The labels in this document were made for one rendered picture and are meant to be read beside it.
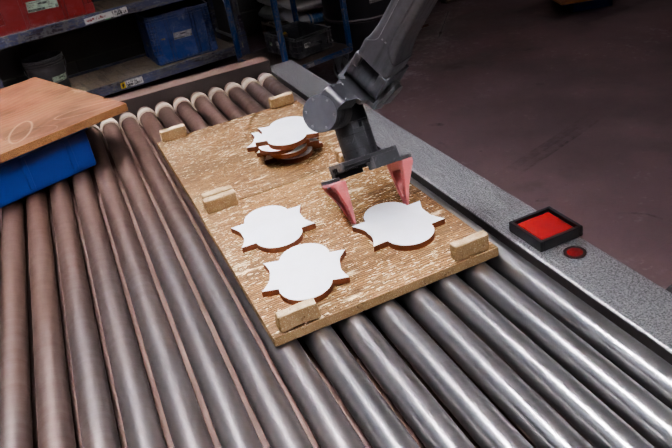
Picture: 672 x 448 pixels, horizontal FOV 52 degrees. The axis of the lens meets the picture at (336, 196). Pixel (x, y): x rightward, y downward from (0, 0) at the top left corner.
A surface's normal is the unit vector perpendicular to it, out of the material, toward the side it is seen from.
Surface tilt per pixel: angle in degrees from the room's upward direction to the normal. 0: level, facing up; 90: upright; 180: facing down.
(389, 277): 0
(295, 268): 0
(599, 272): 0
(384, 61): 94
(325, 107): 72
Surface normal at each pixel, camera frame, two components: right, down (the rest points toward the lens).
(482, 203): -0.16, -0.87
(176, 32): 0.46, 0.36
